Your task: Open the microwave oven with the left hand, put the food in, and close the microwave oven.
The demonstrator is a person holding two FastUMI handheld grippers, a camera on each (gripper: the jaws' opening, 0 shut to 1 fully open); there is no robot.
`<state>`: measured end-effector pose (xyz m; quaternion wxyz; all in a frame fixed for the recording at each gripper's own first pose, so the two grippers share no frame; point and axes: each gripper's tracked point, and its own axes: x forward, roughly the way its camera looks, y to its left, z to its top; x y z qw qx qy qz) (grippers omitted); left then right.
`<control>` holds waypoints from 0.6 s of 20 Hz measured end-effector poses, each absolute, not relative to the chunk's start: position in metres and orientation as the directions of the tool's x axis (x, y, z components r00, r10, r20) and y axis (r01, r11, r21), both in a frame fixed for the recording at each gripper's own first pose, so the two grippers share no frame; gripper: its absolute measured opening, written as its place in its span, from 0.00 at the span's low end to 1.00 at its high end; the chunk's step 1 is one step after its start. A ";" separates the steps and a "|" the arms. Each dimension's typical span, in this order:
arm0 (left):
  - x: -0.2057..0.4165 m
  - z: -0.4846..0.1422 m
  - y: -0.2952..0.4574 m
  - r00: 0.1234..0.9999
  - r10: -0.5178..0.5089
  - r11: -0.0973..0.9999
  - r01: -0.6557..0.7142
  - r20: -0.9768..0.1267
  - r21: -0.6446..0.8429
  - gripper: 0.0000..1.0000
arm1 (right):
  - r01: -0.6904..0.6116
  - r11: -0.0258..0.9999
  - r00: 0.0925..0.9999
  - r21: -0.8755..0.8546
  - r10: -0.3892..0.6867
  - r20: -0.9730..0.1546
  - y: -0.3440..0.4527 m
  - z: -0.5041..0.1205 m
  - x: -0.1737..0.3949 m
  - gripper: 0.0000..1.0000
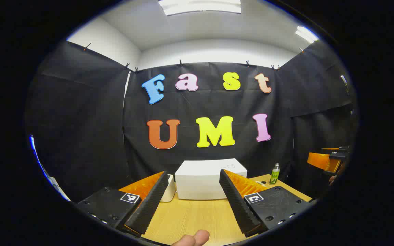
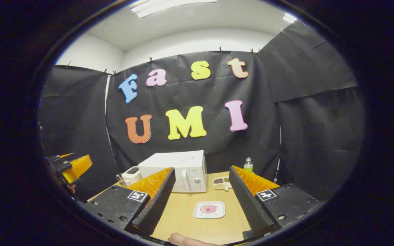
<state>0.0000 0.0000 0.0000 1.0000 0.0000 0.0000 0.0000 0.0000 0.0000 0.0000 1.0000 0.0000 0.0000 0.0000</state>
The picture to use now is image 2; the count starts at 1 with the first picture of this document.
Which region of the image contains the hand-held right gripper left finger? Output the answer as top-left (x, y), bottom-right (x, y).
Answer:
top-left (81, 167), bottom-right (176, 236)

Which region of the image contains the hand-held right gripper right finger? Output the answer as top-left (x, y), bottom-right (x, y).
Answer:
top-left (229, 165), bottom-right (320, 240)

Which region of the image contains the white square plate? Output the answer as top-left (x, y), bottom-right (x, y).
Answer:
top-left (193, 201), bottom-right (225, 219)

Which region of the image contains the white microwave oven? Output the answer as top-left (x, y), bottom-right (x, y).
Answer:
top-left (138, 150), bottom-right (208, 193)

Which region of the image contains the white divided grain dish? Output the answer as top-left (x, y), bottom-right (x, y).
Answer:
top-left (213, 177), bottom-right (232, 190)

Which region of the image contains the white toaster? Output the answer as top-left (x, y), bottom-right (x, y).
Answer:
top-left (121, 166), bottom-right (143, 187)

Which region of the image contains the black backdrop cloth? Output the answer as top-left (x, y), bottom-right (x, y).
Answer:
top-left (38, 20), bottom-right (365, 202)

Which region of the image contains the long ceiling light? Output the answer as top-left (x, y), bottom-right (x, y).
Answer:
top-left (131, 0), bottom-right (217, 18)

